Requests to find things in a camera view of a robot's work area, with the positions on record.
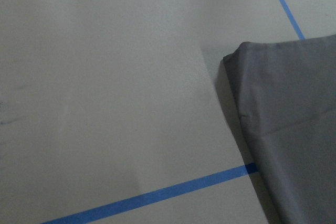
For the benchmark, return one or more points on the blue tape grid line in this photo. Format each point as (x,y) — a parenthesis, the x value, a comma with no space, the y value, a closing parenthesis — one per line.
(159,195)

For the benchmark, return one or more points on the blue tape cross line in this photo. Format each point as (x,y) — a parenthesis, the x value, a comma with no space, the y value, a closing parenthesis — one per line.
(291,19)

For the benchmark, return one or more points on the dark brown t-shirt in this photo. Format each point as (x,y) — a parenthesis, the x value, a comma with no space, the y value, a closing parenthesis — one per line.
(285,98)

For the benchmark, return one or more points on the brown paper table cover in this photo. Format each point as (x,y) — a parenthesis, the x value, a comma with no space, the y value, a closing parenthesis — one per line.
(104,100)

